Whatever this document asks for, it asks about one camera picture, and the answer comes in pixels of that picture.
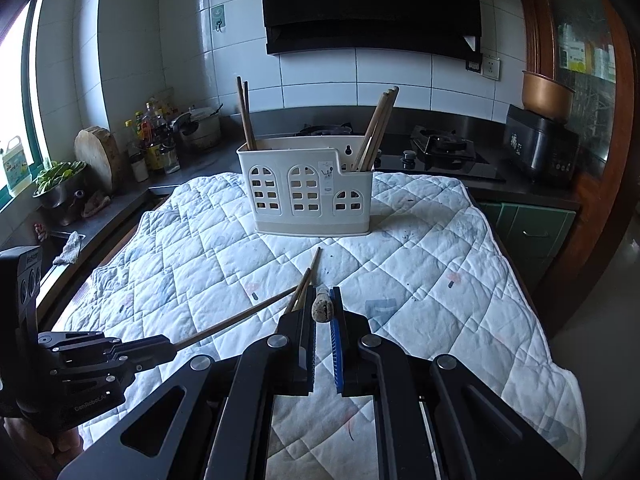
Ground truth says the person's left hand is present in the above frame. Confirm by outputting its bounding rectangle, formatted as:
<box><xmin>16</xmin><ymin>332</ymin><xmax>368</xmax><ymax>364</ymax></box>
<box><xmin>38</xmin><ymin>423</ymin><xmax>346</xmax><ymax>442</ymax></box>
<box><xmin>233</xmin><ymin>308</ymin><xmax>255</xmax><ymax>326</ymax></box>
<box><xmin>1</xmin><ymin>418</ymin><xmax>84</xmax><ymax>479</ymax></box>

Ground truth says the white rag on counter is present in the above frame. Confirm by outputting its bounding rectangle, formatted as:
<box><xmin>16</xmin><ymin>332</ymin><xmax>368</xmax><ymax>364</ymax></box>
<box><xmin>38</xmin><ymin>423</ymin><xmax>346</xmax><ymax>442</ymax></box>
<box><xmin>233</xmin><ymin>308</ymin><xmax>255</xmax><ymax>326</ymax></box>
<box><xmin>51</xmin><ymin>231</ymin><xmax>85</xmax><ymax>266</ymax></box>

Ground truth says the white quilted cloth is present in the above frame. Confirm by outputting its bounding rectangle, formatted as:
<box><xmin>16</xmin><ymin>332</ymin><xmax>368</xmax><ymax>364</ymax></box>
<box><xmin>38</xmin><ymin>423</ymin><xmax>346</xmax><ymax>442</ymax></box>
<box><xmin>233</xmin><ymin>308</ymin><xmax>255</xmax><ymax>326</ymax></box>
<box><xmin>60</xmin><ymin>172</ymin><xmax>587</xmax><ymax>468</ymax></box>

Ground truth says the pink rag on counter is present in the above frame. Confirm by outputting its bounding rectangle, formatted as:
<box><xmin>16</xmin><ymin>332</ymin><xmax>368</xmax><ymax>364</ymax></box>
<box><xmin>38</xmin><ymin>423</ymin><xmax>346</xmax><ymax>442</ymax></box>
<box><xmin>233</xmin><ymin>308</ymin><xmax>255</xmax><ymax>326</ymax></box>
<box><xmin>81</xmin><ymin>191</ymin><xmax>112</xmax><ymax>219</ymax></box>

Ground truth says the steel bowl with greens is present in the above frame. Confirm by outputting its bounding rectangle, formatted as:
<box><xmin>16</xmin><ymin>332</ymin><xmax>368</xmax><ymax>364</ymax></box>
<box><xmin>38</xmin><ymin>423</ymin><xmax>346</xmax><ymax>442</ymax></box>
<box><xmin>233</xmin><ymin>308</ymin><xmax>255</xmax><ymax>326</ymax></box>
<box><xmin>32</xmin><ymin>160</ymin><xmax>88</xmax><ymax>226</ymax></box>

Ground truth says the detergent bottle on sill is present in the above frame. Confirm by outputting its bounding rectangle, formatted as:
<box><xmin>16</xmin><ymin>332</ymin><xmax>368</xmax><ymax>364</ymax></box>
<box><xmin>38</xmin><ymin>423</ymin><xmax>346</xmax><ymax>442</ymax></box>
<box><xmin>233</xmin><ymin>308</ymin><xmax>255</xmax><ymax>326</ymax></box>
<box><xmin>1</xmin><ymin>136</ymin><xmax>32</xmax><ymax>197</ymax></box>

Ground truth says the small white jar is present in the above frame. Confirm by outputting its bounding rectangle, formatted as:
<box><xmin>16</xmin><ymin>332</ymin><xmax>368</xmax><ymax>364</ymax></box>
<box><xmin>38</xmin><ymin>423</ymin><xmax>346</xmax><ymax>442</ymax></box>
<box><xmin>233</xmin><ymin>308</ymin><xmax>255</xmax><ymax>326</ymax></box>
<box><xmin>128</xmin><ymin>152</ymin><xmax>149</xmax><ymax>182</ymax></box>

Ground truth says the round wooden cutting board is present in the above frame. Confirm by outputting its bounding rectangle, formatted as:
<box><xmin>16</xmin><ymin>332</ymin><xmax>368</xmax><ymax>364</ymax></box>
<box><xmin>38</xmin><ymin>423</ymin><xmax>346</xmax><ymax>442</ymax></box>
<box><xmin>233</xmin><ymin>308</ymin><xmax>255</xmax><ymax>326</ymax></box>
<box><xmin>74</xmin><ymin>126</ymin><xmax>124</xmax><ymax>194</ymax></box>

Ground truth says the green cabinet drawer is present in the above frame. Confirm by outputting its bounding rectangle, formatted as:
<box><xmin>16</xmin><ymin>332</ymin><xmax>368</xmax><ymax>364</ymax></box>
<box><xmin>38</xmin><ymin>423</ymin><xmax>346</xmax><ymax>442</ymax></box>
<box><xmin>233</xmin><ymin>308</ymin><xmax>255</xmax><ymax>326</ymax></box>
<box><xmin>480</xmin><ymin>203</ymin><xmax>576</xmax><ymax>290</ymax></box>

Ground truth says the steel pressure cooker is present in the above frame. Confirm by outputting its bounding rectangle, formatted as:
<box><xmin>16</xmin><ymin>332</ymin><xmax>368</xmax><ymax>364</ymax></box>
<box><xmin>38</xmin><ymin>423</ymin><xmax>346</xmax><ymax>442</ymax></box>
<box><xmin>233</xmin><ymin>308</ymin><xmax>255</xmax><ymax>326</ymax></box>
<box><xmin>171</xmin><ymin>106</ymin><xmax>221</xmax><ymax>152</ymax></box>

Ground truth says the white plastic utensil holder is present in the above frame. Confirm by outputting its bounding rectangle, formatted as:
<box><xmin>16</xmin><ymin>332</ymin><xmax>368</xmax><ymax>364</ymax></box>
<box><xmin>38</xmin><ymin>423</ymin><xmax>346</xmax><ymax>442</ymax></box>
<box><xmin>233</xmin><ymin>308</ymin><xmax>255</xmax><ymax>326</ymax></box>
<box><xmin>236</xmin><ymin>136</ymin><xmax>372</xmax><ymax>236</ymax></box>

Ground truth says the black gas stove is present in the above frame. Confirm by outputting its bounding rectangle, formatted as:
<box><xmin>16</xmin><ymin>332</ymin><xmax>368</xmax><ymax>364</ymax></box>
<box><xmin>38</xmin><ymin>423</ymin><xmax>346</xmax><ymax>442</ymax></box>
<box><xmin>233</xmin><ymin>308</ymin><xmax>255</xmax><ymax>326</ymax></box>
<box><xmin>294</xmin><ymin>121</ymin><xmax>507</xmax><ymax>183</ymax></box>

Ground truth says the black rice cooker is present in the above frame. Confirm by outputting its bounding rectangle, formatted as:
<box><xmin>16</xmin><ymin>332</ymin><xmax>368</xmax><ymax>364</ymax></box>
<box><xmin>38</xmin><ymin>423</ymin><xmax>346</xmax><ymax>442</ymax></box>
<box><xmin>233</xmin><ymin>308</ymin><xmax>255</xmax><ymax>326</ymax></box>
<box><xmin>503</xmin><ymin>105</ymin><xmax>579</xmax><ymax>194</ymax></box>

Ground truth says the copper coloured pot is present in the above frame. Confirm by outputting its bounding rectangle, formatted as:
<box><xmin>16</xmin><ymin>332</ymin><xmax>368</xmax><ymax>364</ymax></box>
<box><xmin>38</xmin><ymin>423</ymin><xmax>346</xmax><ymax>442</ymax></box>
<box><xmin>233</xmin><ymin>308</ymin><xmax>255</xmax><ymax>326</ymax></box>
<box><xmin>522</xmin><ymin>70</ymin><xmax>574</xmax><ymax>124</ymax></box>

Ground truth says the black range hood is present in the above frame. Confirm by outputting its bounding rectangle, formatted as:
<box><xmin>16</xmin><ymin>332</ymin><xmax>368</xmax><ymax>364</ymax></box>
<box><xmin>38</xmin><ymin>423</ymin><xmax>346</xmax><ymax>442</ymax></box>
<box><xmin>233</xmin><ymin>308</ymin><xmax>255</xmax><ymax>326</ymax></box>
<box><xmin>262</xmin><ymin>0</ymin><xmax>482</xmax><ymax>61</ymax></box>

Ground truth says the wooden glass door cabinet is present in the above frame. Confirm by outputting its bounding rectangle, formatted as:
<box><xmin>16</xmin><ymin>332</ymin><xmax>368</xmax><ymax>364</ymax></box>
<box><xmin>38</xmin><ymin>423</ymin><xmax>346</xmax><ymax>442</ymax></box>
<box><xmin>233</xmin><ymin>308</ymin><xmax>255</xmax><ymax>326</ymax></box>
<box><xmin>521</xmin><ymin>0</ymin><xmax>639</xmax><ymax>336</ymax></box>

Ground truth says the green wall hook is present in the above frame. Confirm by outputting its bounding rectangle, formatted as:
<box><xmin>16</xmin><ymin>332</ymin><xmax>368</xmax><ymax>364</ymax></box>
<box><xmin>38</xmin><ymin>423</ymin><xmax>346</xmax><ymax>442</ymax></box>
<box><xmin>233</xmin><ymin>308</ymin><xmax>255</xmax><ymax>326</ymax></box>
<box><xmin>210</xmin><ymin>4</ymin><xmax>226</xmax><ymax>32</ymax></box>

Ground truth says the white wall socket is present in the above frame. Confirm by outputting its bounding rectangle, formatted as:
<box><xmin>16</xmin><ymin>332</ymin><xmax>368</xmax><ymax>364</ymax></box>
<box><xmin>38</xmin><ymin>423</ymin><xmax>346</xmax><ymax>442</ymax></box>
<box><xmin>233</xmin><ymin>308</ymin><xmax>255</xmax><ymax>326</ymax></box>
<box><xmin>482</xmin><ymin>55</ymin><xmax>501</xmax><ymax>81</ymax></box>

